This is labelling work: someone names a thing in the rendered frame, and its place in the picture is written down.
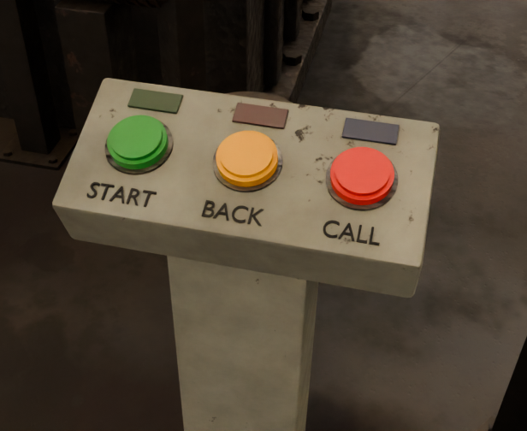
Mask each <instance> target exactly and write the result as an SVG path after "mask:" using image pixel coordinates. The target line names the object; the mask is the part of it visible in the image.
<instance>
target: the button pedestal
mask: <svg viewBox="0 0 527 431"><path fill-rule="evenodd" d="M134 88H137V89H144V90H150V91H156V92H168V93H174V94H181V95H183V98H182V100H181V105H180V107H179V109H178V112H177V114H172V113H166V112H160V111H154V110H148V109H136V108H130V107H128V106H127V105H128V102H129V100H130V97H131V95H132V93H133V89H134ZM237 103H248V104H255V105H261V106H267V107H273V108H279V109H288V114H287V120H286V124H285V127H284V129H279V128H273V127H261V126H255V125H249V124H243V123H237V122H232V120H233V116H234V112H235V108H236V105H237ZM133 115H148V116H151V117H154V118H155V119H157V120H159V121H160V122H161V123H162V124H163V126H164V127H165V130H166V133H167V135H168V139H169V145H168V149H167V150H166V152H165V154H164V155H163V157H162V158H161V159H160V160H159V161H158V162H156V163H155V164H153V165H151V166H150V167H148V168H142V169H129V168H124V167H121V166H120V165H118V164H117V163H116V162H115V161H114V160H113V159H112V157H111V155H110V153H109V150H108V147H107V138H108V136H109V133H110V131H111V129H112V128H113V127H114V126H115V125H116V124H117V123H118V122H119V121H121V120H123V119H125V118H128V117H130V116H133ZM346 117H347V118H353V119H360V120H367V121H378V122H384V123H390V124H397V125H400V127H399V132H398V138H397V144H396V145H387V144H381V143H375V142H369V141H363V140H356V139H345V138H342V132H343V128H344V124H345V119H346ZM241 131H256V132H260V133H263V134H265V135H266V136H268V137H269V138H270V139H271V140H272V141H273V142H274V144H275V147H276V149H277V154H278V164H277V168H276V170H275V172H274V173H273V174H272V176H271V177H270V178H269V179H268V180H266V181H265V182H264V183H261V184H259V185H256V186H247V187H244V186H236V185H233V184H231V183H229V182H227V181H226V180H225V179H223V177H222V176H221V174H220V173H219V170H218V168H217V164H216V152H217V149H218V147H219V145H220V144H221V142H222V141H223V140H224V139H225V138H227V137H228V136H230V135H232V134H234V133H237V132H241ZM440 131H441V129H440V126H439V124H437V123H435V122H429V121H417V120H411V119H404V118H398V117H392V116H385V115H373V114H367V113H360V112H354V111H348V110H341V109H330V108H323V107H317V106H310V105H304V104H297V103H286V102H279V101H273V100H267V99H260V98H254V97H242V96H235V95H229V94H223V93H216V92H205V91H198V90H192V89H186V88H180V87H173V86H161V85H154V84H148V83H142V82H136V81H129V80H118V79H111V78H105V79H104V80H103V81H102V84H101V86H100V88H99V90H98V94H97V96H96V98H95V100H94V103H93V105H92V108H91V110H90V113H89V115H88V116H87V119H86V123H85V125H84V127H83V129H82V131H81V134H80V137H79V139H78V141H77V144H76V146H75V148H74V152H73V154H72V156H71V158H70V160H69V163H68V166H67V168H66V170H65V173H64V175H63V177H62V180H61V183H60V185H59V187H58V189H57V192H56V195H55V197H54V199H53V202H52V207H53V209H54V210H55V212H56V213H57V215H58V217H59V218H60V220H61V221H62V224H63V225H64V227H65V228H66V229H67V231H68V233H69V235H70V236H71V238H73V239H77V240H82V241H87V242H92V243H97V244H102V245H111V246H116V247H121V248H126V249H131V250H136V251H145V252H150V253H155V254H160V255H165V256H167V258H168V267H169V284H170V293H171V302H172V311H173V320H174V329H175V345H176V355H177V363H178V372H179V382H180V390H181V407H182V416H183V425H184V431H305V425H306V415H307V405H308V396H309V386H310V376H311V358H312V348H313V339H314V329H315V319H316V309H317V291H318V282H321V283H326V284H330V285H336V286H344V287H350V288H355V289H359V290H365V291H370V292H379V293H384V294H389V295H394V296H399V297H404V298H411V297H412V296H413V295H414V293H415V291H416V287H417V282H418V279H419V275H420V272H421V269H422V266H423V254H424V247H425V241H426V234H427V228H428V221H429V209H430V203H431V196H432V190H433V183H434V177H435V165H436V158H437V151H438V144H439V138H440ZM355 147H368V148H372V149H375V150H377V151H380V152H381V153H382V154H384V155H385V156H386V157H387V158H388V159H389V161H390V162H391V163H392V165H393V168H394V183H393V186H392V189H391V191H390V192H389V194H388V195H387V196H386V197H385V198H384V199H382V200H381V201H379V202H377V203H374V204H368V205H356V204H350V203H348V202H347V201H345V200H343V199H342V198H340V197H339V196H338V195H337V194H336V193H335V191H334V189H333V187H332V186H331V182H330V170H331V166H332V164H333V162H334V160H335V158H336V157H337V156H339V155H340V153H342V152H343V151H346V150H349V149H351V148H355Z"/></svg>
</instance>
